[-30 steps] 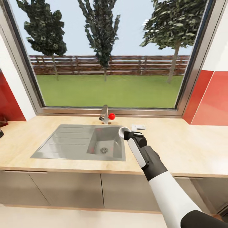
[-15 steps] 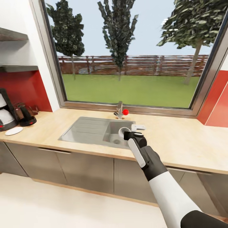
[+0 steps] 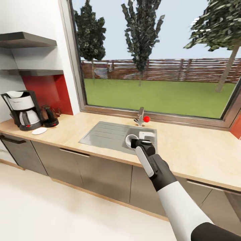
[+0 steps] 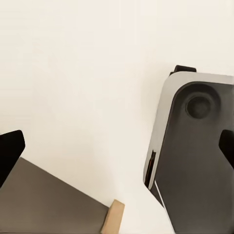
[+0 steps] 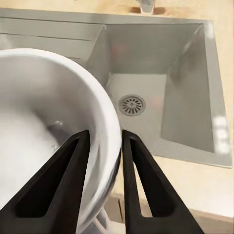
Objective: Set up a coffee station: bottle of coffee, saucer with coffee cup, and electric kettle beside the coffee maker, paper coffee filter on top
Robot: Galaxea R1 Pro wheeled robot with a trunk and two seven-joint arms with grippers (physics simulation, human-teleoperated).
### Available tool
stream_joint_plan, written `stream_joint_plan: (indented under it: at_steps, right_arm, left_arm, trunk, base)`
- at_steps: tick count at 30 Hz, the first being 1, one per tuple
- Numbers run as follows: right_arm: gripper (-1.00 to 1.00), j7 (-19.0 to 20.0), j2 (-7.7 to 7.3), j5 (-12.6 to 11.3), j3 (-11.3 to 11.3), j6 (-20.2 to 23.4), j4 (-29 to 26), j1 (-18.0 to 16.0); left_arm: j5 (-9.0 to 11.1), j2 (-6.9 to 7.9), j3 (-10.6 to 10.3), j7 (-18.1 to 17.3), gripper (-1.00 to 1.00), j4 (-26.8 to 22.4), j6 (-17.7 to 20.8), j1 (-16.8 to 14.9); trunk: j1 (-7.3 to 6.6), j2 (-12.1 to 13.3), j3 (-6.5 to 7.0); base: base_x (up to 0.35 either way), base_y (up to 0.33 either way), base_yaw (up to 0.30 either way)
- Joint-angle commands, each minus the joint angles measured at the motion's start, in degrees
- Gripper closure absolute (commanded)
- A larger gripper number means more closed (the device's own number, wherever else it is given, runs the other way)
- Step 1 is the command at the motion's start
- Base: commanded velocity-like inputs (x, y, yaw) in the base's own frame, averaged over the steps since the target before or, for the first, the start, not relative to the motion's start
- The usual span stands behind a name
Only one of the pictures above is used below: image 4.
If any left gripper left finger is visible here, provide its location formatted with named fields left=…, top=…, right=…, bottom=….
left=0, top=130, right=25, bottom=188

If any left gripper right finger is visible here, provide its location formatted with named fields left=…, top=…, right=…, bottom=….
left=218, top=129, right=234, bottom=169

